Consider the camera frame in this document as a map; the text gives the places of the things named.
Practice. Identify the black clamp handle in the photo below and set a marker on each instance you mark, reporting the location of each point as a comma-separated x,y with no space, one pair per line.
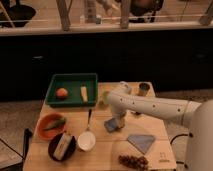
26,140

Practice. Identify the green plastic cup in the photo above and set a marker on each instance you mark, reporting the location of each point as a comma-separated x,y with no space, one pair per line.
104,98

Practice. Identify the orange fruit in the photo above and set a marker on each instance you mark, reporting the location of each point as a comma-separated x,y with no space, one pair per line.
62,93

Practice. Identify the blue folded cloth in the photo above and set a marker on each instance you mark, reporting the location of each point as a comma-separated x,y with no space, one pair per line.
141,142

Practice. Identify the metal cup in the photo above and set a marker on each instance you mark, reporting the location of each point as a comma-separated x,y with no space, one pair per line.
143,89

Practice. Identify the green vegetable toy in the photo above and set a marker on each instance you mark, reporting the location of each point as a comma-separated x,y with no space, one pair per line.
55,124

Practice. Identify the blue sponge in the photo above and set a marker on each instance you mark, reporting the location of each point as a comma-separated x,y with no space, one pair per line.
110,125

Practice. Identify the green plastic tray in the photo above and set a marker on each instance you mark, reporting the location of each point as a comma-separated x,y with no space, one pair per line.
73,84

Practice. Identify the yellow banana piece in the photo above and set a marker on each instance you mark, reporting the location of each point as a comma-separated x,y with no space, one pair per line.
84,95

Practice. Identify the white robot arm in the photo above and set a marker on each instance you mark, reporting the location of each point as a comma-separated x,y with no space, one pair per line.
196,117

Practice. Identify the orange bowl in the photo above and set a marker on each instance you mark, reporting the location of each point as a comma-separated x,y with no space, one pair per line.
45,121

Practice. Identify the white ladle spoon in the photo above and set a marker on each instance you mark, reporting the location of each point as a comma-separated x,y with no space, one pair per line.
86,140

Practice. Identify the white handled dish brush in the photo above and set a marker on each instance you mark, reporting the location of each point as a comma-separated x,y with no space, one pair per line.
136,113

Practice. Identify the brown grape bunch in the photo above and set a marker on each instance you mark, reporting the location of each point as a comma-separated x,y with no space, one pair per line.
138,163

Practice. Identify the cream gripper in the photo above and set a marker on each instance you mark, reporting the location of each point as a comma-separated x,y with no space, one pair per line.
120,121

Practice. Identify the white box on plate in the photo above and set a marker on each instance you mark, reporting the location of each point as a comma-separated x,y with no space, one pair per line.
62,146

